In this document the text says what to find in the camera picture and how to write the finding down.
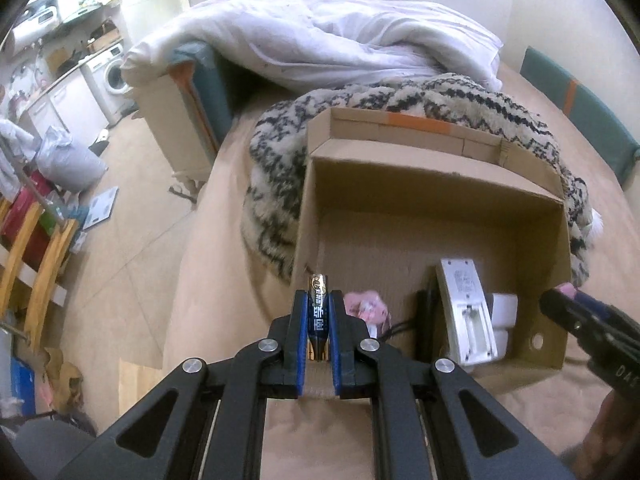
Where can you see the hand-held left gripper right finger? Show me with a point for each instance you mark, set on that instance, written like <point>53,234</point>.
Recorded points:
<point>336,345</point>

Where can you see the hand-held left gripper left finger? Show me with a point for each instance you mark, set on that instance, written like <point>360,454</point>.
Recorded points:
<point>300,340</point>

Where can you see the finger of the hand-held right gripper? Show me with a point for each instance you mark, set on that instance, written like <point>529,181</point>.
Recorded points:
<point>556,310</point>
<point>594,306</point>

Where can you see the pink eraser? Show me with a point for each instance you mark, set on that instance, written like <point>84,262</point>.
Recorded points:
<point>566,289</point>

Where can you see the gold and black battery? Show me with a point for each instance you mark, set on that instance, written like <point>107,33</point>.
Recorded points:
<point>319,325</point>

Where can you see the pink plush toy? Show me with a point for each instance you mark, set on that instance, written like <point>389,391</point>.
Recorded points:
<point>367,307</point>

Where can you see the white charger plug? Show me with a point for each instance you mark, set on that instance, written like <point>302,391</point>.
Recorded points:
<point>505,310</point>

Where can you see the white earbuds case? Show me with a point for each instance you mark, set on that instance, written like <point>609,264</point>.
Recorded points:
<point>505,342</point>

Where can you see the white remote control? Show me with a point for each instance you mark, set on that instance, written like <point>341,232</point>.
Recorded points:
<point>462,290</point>

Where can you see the cardboard box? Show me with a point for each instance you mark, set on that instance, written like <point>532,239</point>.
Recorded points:
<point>400,240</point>

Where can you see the person's right forearm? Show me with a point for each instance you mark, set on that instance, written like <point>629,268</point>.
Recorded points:
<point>607,430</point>

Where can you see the tan bed sheet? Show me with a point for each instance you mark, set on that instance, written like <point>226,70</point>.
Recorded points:
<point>225,280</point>

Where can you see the black and white fuzzy blanket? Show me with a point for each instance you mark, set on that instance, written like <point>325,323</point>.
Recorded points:
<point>280,160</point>

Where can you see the pair of sandals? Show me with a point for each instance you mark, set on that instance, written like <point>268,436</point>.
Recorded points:
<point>184,191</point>

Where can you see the teal padded headboard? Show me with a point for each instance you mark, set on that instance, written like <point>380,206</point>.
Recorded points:
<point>595,110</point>

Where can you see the grey bathroom scale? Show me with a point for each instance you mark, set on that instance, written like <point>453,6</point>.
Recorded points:
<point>100,207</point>

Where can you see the crumpled brown paper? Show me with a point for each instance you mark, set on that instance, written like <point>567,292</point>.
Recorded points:
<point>62,377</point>

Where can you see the wooden chair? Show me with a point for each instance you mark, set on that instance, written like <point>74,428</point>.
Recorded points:
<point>42,270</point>

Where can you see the dark grey cloth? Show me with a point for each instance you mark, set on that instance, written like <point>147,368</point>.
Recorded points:
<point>50,447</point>

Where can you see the blue box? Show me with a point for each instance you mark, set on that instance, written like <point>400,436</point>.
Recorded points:
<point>22,385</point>

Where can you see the grey plastic bag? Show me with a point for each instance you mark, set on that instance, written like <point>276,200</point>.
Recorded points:
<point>65,160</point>

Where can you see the red box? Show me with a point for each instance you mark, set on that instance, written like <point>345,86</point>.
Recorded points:
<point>22,215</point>

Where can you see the white duvet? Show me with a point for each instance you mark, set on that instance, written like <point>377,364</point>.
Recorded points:
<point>320,35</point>

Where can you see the white washing machine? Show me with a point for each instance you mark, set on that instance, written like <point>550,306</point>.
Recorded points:
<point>112,77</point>

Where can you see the white kitchen cabinet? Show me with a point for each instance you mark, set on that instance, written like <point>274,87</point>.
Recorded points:
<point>65,102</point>

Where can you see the white hanging cloth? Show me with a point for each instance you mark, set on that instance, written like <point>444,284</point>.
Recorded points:
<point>12,150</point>

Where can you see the teal and cream bed frame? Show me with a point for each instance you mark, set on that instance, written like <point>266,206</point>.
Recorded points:
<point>165,125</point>

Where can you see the cluttered wall shelf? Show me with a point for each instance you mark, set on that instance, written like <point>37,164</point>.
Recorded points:
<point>65,5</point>

